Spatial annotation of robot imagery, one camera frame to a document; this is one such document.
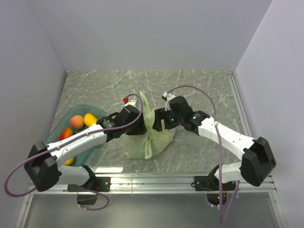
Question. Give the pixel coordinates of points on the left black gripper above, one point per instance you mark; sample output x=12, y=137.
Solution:
x=141, y=128

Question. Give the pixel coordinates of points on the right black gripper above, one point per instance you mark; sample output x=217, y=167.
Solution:
x=161, y=114

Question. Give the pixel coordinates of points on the green plastic bag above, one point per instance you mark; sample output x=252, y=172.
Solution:
x=145, y=146

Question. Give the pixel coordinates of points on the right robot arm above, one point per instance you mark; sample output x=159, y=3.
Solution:
x=256, y=157

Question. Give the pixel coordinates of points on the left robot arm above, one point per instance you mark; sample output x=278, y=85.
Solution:
x=46, y=162

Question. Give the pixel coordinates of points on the fruit inside bag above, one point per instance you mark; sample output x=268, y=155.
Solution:
x=164, y=137

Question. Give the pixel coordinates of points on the yellow mango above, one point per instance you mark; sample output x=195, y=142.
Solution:
x=89, y=119

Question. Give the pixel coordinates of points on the teal plastic tray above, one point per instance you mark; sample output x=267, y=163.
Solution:
x=82, y=110

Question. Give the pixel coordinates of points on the peach in tray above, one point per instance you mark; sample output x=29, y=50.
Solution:
x=77, y=122

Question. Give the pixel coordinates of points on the red chili pepper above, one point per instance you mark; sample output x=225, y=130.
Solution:
x=68, y=132

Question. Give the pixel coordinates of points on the yellow lemon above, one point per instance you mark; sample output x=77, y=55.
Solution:
x=69, y=162

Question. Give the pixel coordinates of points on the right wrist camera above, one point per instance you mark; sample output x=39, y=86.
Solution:
x=167, y=97

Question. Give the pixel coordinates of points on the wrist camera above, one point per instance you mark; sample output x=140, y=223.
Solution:
x=167, y=97
x=132, y=102

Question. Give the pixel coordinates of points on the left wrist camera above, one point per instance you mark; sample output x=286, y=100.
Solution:
x=132, y=102

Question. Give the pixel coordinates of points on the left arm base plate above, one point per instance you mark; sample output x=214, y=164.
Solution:
x=100, y=184

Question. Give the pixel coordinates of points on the aluminium rail front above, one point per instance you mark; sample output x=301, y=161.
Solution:
x=159, y=183

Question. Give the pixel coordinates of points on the aluminium rail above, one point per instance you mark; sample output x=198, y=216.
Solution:
x=159, y=183
x=239, y=103

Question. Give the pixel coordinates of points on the aluminium rail right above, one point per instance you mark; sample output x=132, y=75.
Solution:
x=239, y=103

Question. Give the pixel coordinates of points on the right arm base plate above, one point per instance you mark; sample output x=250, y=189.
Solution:
x=205, y=183

